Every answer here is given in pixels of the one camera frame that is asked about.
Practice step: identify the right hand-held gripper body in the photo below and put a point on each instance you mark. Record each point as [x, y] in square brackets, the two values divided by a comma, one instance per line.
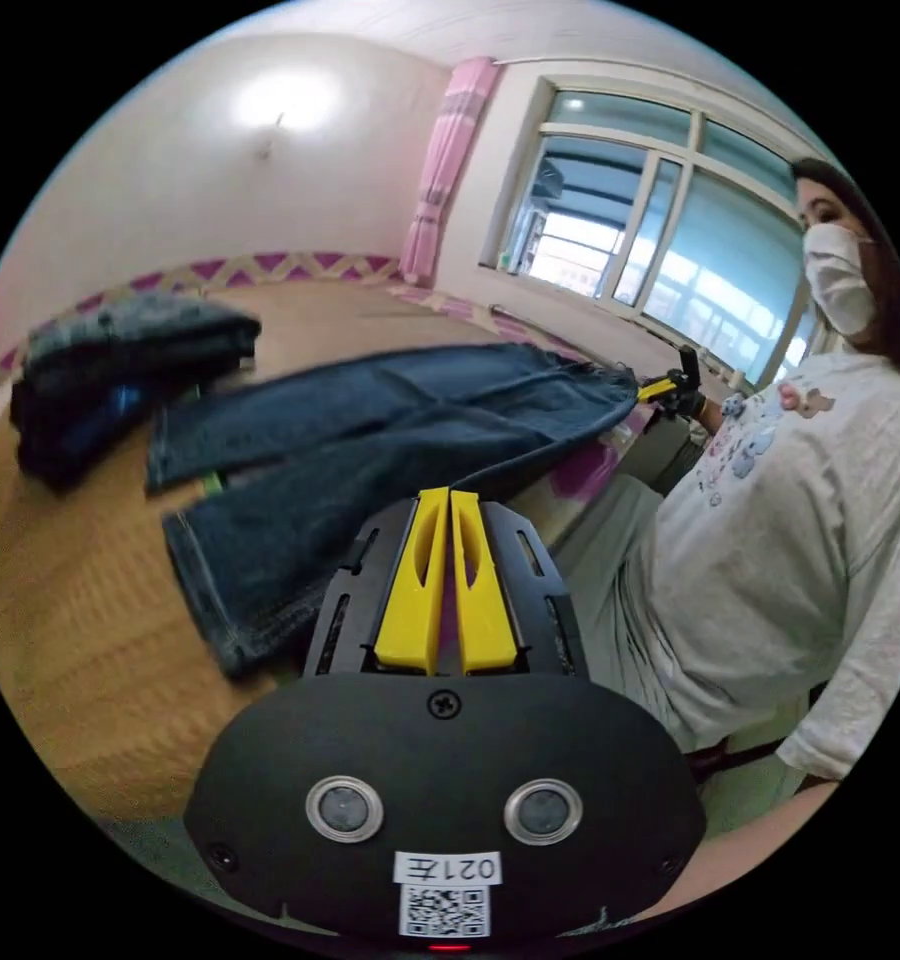
[681, 396]

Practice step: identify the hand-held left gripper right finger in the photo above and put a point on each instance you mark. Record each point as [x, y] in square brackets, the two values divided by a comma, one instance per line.
[486, 615]

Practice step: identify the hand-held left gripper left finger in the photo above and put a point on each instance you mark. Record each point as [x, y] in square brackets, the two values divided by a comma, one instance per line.
[406, 615]

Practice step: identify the dark blue jeans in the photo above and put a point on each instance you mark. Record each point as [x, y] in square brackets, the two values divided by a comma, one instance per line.
[360, 450]

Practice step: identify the person's left forearm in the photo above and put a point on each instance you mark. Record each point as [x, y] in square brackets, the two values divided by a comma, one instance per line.
[765, 840]

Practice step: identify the person's right hand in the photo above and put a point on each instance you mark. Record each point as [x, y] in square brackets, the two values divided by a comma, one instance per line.
[709, 416]

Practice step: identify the window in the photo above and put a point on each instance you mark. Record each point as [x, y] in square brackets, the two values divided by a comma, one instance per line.
[667, 232]

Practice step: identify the person's body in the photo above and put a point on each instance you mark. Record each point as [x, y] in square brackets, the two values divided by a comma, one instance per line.
[780, 540]

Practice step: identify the pink curtain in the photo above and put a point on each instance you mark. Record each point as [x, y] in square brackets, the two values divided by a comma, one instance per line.
[446, 172]

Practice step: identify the pile of clothes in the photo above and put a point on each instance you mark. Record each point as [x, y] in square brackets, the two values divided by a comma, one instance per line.
[112, 375]

